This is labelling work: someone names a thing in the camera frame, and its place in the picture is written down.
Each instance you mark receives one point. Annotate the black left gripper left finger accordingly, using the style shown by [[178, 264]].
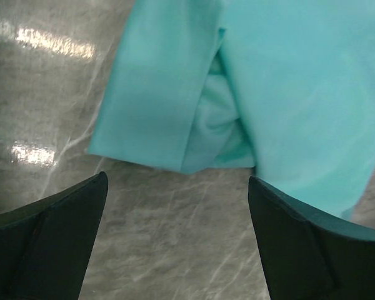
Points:
[[45, 246]]

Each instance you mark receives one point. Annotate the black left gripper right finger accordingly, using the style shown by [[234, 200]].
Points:
[[307, 253]]

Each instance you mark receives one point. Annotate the teal t-shirt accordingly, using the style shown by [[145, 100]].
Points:
[[284, 87]]

